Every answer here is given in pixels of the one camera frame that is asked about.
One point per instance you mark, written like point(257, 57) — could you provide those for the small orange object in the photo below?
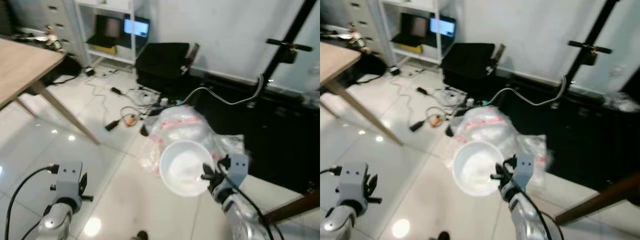
point(131, 120)
point(436, 120)

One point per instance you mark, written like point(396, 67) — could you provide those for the black floor mat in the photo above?
point(270, 135)
point(585, 135)

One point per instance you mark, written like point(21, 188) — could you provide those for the black open laptop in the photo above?
point(417, 27)
point(112, 30)

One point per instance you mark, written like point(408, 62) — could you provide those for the white metal shelf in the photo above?
point(387, 27)
point(82, 30)

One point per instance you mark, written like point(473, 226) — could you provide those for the black suitcase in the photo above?
point(465, 60)
point(160, 62)

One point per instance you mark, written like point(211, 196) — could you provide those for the yellow flat box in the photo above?
point(409, 48)
point(104, 49)

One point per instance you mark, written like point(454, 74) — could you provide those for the brown wooden furniture leg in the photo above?
point(295, 206)
point(600, 197)

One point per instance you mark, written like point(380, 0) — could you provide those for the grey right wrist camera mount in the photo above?
point(524, 169)
point(238, 169)

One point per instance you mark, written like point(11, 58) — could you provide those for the light wooden table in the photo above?
point(22, 65)
point(335, 57)

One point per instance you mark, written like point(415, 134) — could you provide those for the small bottle with red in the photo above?
point(357, 39)
point(52, 39)

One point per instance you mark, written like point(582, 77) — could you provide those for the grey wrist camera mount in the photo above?
point(68, 180)
point(524, 169)
point(352, 181)
point(238, 169)

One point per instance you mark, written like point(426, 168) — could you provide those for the white round bowl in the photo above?
point(182, 167)
point(475, 167)

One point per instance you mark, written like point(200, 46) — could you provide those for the black tripod pole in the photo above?
point(295, 30)
point(595, 30)

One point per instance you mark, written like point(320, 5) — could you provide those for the black power adapter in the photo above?
point(90, 71)
point(116, 91)
point(112, 125)
point(422, 91)
point(395, 70)
point(417, 125)

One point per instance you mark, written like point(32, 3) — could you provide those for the grey drawer cabinet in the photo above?
point(60, 20)
point(365, 17)

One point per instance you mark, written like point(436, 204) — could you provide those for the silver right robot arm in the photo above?
point(525, 215)
point(242, 215)

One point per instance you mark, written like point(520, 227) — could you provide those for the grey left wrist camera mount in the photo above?
point(352, 181)
point(68, 180)

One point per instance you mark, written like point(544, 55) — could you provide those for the clear crumpled plastic bag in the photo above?
point(482, 125)
point(177, 125)

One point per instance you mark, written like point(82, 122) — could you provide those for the black robot foot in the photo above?
point(141, 235)
point(442, 236)

